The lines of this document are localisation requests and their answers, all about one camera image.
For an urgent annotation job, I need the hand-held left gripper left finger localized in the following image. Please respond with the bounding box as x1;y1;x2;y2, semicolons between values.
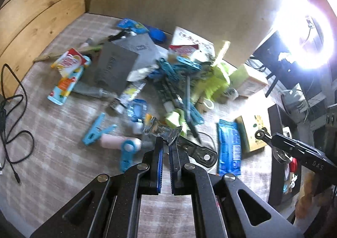
30;136;165;238

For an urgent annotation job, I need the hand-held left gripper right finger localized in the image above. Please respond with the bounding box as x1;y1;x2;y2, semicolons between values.
168;143;306;238

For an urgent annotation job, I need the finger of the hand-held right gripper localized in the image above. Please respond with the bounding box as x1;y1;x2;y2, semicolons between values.
271;133;306;161

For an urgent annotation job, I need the black tray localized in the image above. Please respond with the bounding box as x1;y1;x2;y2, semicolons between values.
267;104;311;207

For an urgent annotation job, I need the black handled metal scraper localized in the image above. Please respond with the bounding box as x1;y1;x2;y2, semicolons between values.
143;118;218;167

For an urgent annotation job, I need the yellow tea stick packet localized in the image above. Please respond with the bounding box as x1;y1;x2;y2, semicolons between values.
214;40;231;65

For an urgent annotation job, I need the checked cloth desktop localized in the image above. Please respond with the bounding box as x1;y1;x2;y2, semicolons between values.
0;13;298;238

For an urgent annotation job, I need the blue clothespin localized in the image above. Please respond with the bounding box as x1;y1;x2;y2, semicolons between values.
119;139;136;172
82;113;118;147

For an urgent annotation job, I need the yellow flower print box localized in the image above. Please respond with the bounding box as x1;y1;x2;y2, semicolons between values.
235;114;271;153

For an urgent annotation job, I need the light green packet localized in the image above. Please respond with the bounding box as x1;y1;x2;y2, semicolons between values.
164;110;189;136

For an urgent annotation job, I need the pink bottle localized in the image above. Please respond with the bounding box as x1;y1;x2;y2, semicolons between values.
100;133;143;153

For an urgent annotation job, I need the small clear blue packet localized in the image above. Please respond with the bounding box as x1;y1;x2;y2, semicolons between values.
128;100;148;122

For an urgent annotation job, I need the blue wipes packet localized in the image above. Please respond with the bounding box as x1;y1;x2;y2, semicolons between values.
216;119;242;176

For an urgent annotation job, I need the yellow cardboard box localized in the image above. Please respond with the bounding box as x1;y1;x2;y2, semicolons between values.
229;64;269;97

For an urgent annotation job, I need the yellow blue tube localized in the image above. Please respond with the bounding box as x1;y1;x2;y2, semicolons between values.
111;81;146;113

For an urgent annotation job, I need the dark monitor screen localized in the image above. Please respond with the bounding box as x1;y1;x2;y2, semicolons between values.
254;31;303;88

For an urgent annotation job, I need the pile of blue clothespins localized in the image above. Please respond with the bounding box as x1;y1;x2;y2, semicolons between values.
154;56;205;126

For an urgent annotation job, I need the grey cardboard box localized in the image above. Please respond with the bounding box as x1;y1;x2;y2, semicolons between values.
93;42;140;93

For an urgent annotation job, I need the red white packet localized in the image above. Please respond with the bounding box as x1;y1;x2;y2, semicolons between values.
168;44;199;56

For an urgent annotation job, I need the blue orange packet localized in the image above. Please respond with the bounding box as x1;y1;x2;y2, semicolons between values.
47;65;85;106

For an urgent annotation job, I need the blue round object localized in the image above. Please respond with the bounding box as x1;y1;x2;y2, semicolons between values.
149;26;166;43

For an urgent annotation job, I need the white printed box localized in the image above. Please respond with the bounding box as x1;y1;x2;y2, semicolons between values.
171;26;215;54

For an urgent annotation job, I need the black clip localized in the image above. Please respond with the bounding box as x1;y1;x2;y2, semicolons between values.
109;31;132;42

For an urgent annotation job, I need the red yellow snack packet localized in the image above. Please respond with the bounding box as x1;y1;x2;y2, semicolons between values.
51;48;91;78

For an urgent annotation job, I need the blue snack packet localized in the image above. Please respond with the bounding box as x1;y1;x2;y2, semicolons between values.
117;18;148;34

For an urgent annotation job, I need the black power adapter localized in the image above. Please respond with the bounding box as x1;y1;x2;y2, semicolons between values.
0;101;7;133

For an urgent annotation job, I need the pine wooden board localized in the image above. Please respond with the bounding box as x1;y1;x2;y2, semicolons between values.
0;0;88;99

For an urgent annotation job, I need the grey handled tool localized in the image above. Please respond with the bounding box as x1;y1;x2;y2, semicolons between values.
72;81;118;99

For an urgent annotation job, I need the ring light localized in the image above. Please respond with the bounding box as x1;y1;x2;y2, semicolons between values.
274;0;333;71

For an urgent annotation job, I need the black cable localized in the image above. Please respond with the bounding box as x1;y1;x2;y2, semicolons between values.
0;64;35;183

